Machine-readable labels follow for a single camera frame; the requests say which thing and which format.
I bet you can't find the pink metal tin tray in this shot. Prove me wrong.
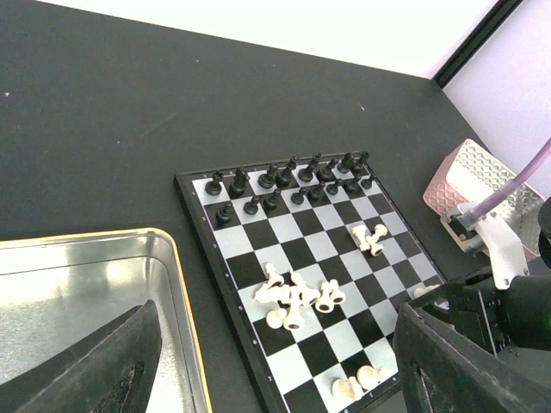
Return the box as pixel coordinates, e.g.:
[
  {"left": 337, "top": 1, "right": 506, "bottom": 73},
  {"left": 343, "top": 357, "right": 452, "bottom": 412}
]
[{"left": 423, "top": 139, "right": 545, "bottom": 261}]

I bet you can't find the black chess rook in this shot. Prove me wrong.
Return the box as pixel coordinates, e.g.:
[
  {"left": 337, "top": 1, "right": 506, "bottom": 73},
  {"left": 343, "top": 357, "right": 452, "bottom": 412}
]
[{"left": 205, "top": 170, "right": 223, "bottom": 196}]

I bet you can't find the white chess rook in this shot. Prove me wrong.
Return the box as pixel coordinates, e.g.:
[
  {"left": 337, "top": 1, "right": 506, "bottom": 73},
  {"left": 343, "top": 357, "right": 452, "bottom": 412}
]
[{"left": 350, "top": 225, "right": 370, "bottom": 251}]

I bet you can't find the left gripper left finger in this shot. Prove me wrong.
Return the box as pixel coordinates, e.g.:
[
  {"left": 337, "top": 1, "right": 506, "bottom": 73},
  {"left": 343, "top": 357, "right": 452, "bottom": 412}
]
[{"left": 12, "top": 299, "right": 163, "bottom": 412}]

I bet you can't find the white chess pawn lying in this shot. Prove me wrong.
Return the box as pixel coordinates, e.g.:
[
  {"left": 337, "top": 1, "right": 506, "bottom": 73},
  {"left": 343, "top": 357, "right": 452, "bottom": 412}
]
[{"left": 370, "top": 224, "right": 388, "bottom": 243}]

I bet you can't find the gold metal tin tray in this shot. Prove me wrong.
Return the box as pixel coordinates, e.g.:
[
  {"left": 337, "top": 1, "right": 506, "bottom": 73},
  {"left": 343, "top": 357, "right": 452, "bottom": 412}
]
[{"left": 1, "top": 228, "right": 212, "bottom": 412}]

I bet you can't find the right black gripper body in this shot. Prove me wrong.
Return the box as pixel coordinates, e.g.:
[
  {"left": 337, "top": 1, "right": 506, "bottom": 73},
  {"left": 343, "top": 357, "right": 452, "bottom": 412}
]
[{"left": 409, "top": 268, "right": 550, "bottom": 355}]

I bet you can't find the black and silver chessboard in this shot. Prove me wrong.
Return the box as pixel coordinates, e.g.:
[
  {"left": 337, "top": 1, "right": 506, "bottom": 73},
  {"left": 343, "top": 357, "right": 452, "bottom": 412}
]
[{"left": 174, "top": 152, "right": 443, "bottom": 412}]

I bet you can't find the white chess piece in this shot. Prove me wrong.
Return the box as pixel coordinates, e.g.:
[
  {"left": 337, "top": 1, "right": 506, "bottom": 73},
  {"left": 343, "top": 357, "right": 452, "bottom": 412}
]
[{"left": 356, "top": 365, "right": 387, "bottom": 390}]

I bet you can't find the black aluminium frame right post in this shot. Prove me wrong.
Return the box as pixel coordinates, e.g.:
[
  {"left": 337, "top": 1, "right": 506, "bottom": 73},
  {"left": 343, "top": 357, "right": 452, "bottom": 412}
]
[{"left": 433, "top": 0, "right": 523, "bottom": 89}]

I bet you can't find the black chess pawn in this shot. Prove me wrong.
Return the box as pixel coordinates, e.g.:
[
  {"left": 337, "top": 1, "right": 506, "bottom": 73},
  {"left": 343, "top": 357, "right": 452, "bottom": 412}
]
[{"left": 215, "top": 200, "right": 233, "bottom": 225}]

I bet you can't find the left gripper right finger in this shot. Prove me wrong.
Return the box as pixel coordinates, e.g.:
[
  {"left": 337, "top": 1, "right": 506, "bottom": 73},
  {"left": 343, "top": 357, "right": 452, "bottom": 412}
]
[{"left": 393, "top": 304, "right": 550, "bottom": 412}]

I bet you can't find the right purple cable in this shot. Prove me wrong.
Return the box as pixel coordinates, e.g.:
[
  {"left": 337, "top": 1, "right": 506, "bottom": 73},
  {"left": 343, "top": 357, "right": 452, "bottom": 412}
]
[{"left": 471, "top": 136, "right": 551, "bottom": 220}]

